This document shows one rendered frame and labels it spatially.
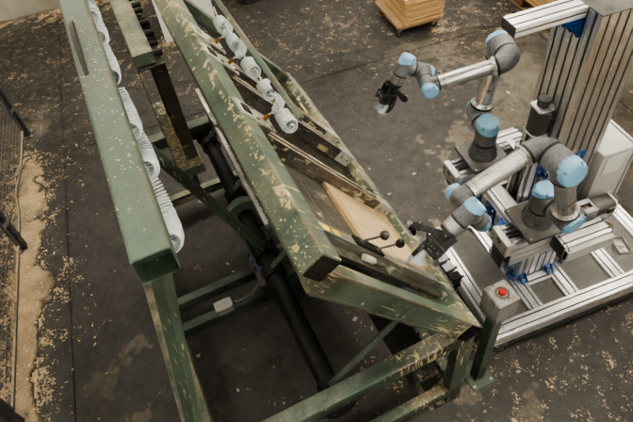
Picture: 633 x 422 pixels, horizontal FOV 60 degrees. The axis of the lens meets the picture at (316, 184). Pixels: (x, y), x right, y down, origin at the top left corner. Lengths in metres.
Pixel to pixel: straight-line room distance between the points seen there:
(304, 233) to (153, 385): 2.25
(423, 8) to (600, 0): 3.47
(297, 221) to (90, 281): 2.80
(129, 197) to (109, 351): 2.53
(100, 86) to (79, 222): 2.90
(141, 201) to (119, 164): 0.17
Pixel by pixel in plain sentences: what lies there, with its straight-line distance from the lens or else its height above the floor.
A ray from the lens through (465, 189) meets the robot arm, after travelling 2.22.
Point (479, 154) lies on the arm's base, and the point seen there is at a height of 1.09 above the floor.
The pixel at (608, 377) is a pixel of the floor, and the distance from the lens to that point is 3.70.
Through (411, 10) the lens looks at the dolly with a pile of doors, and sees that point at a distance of 5.70.
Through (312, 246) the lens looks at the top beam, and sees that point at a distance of 1.59.
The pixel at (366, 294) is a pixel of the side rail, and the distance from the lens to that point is 1.88.
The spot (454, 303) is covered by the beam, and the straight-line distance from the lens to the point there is 2.66.
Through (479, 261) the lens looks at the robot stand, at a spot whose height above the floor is 0.21.
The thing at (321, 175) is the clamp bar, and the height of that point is 1.39.
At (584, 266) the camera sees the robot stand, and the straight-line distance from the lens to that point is 3.80.
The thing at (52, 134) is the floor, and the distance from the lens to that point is 5.63.
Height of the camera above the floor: 3.20
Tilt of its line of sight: 48 degrees down
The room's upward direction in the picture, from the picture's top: 8 degrees counter-clockwise
